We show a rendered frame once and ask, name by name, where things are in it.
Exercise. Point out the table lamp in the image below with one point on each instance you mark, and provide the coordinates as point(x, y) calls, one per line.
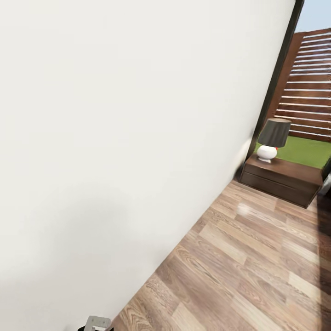
point(273, 135)

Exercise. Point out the fixed window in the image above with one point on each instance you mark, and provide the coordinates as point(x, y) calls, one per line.
point(300, 88)

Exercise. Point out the nightstand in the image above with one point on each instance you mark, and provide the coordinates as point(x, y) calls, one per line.
point(292, 182)

